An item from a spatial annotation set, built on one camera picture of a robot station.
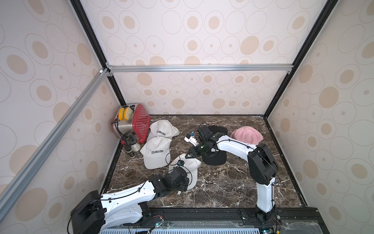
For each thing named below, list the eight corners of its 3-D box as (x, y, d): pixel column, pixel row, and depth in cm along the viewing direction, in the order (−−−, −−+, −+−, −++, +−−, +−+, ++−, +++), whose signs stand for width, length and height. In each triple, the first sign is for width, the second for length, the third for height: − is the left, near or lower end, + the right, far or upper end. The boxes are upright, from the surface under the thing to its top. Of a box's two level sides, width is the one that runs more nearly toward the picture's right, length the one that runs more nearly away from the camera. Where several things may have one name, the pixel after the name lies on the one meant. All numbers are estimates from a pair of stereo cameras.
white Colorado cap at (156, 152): (139, 168, 93) (136, 163, 87) (146, 142, 106) (143, 136, 100) (169, 168, 93) (168, 163, 87) (172, 142, 106) (171, 136, 100)
